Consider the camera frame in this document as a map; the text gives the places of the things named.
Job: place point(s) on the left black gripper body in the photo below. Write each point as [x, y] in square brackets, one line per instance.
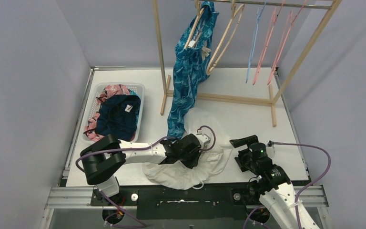
[192, 154]

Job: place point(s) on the light blue hanger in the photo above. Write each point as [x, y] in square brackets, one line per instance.
[254, 39]

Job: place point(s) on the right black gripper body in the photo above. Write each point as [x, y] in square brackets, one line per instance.
[245, 161]

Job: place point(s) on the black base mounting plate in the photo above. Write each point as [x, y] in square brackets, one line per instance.
[213, 201]

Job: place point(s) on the pink hanger of floral shorts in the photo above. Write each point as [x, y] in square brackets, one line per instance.
[272, 23]

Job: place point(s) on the pink navy floral shorts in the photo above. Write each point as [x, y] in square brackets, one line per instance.
[105, 92]

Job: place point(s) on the navy blue shorts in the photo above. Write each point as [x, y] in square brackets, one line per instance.
[118, 116]

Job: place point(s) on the wooden clothes rack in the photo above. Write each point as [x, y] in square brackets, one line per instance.
[271, 102]

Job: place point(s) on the dark teal patterned shorts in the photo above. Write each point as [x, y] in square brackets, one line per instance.
[190, 68]

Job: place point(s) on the wooden hanger front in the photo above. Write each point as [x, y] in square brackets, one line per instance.
[229, 32]

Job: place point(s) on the white drawstring shorts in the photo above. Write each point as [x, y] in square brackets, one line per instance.
[211, 163]

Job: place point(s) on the pink plastic hanger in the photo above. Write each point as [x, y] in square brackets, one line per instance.
[288, 27]

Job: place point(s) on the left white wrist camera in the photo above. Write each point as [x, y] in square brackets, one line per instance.
[203, 139]

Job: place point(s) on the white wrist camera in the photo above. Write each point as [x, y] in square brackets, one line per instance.
[203, 139]
[270, 149]

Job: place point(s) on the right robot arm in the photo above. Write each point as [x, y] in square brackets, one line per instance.
[272, 186]

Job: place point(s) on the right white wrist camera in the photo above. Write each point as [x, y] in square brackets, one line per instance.
[270, 149]

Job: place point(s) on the wooden hanger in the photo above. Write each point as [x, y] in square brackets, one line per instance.
[200, 11]
[229, 32]

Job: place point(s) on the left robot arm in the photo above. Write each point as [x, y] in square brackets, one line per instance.
[101, 160]

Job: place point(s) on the light blue shark shorts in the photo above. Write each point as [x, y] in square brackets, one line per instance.
[133, 93]

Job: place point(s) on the white plastic basket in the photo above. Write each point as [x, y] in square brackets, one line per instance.
[138, 88]

